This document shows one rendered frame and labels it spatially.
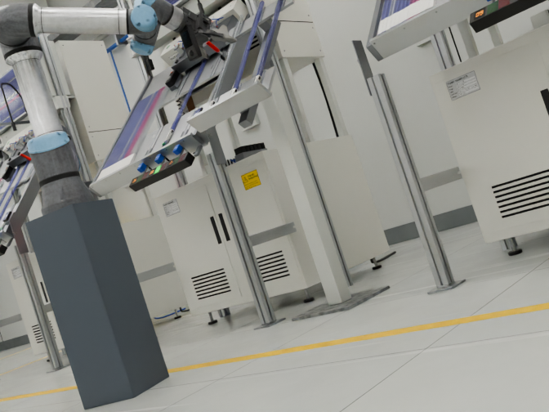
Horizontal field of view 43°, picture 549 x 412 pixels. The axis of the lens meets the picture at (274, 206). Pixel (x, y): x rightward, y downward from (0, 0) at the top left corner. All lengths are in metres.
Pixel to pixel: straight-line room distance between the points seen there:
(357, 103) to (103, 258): 2.68
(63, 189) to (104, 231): 0.16
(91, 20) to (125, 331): 0.91
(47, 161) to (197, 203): 1.07
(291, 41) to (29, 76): 1.28
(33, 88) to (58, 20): 0.23
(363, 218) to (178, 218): 0.82
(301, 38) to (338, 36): 1.27
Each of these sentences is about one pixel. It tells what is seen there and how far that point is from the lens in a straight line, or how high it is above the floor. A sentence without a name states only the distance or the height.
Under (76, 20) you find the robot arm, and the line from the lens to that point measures 2.17.
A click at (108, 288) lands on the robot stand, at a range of 1.96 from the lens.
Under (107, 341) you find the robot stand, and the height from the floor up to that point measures 0.17.
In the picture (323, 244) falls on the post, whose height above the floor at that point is 0.21.
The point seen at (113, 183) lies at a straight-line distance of 2.89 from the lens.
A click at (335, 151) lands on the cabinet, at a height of 0.56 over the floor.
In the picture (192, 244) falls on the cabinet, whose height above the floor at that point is 0.36.
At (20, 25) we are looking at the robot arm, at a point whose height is 1.10.
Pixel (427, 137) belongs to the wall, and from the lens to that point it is 4.15.
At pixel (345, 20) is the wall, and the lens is 4.40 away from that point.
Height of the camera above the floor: 0.30
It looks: 2 degrees up
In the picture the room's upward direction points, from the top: 18 degrees counter-clockwise
